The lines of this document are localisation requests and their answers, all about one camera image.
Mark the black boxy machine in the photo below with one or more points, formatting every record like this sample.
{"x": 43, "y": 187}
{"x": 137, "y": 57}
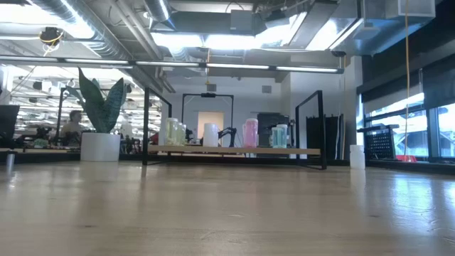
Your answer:
{"x": 268, "y": 121}

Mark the black perforated metal cart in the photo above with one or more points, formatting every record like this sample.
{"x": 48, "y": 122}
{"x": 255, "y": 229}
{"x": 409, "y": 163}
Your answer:
{"x": 380, "y": 144}

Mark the black cabinet panel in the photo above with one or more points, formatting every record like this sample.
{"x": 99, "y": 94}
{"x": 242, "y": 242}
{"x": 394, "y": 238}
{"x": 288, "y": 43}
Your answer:
{"x": 332, "y": 137}

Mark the thin black metal post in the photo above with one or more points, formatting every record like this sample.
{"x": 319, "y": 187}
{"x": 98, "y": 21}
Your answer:
{"x": 59, "y": 113}

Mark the cup stacks on far table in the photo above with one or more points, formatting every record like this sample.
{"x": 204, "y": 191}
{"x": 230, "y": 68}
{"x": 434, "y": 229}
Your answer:
{"x": 208, "y": 95}

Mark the small silver cylinder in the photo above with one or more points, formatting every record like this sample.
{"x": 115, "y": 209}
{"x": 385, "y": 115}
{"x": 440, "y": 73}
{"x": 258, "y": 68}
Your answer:
{"x": 10, "y": 163}

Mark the person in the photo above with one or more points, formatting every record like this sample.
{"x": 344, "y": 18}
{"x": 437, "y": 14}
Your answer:
{"x": 73, "y": 124}

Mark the dark dome ceiling camera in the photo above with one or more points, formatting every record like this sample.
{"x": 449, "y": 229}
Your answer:
{"x": 338, "y": 53}

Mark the red flat object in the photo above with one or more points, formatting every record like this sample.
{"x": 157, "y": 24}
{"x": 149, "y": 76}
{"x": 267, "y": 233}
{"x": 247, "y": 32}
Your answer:
{"x": 405, "y": 158}

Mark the green succulent plant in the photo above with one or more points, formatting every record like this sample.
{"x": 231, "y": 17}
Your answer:
{"x": 101, "y": 106}

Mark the black monitor screen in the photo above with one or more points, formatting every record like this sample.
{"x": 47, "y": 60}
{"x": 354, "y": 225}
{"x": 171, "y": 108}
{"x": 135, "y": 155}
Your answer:
{"x": 9, "y": 121}

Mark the white round plant pot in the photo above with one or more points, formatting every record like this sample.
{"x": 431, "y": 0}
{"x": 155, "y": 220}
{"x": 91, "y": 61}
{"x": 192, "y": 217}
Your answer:
{"x": 100, "y": 146}

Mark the clear white medicine bottle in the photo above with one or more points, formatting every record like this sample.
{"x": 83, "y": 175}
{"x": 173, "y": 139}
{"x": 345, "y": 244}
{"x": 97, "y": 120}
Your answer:
{"x": 210, "y": 135}
{"x": 357, "y": 156}

